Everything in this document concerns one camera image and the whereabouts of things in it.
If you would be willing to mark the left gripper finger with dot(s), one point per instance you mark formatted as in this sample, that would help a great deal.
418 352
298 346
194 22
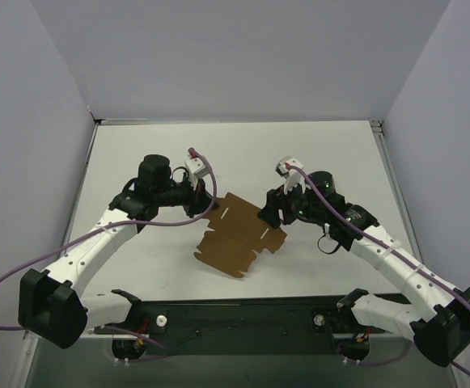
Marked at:
196 209
209 201

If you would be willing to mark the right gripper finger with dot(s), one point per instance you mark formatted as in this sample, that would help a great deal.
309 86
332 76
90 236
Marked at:
271 217
274 199

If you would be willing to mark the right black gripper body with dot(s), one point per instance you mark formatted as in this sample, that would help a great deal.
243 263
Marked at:
277 206

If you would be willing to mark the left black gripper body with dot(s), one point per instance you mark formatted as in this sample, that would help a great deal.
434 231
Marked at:
198 200

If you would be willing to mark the cardboard box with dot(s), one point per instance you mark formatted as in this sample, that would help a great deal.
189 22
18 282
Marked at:
235 236

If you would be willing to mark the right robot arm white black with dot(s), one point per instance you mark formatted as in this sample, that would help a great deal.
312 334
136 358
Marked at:
436 317

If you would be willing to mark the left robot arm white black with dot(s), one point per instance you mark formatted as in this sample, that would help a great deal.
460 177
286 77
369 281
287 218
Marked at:
51 301

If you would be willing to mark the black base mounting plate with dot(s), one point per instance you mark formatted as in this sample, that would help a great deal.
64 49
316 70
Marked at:
282 326

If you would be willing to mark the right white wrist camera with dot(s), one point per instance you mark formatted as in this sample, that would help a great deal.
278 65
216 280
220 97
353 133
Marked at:
288 168

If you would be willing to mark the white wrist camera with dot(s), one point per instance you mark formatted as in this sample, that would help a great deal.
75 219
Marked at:
195 167
288 168

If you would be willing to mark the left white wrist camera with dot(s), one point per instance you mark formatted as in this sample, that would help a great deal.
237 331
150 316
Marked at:
195 167

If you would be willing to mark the aluminium frame rail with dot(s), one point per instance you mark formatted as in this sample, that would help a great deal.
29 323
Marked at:
377 130

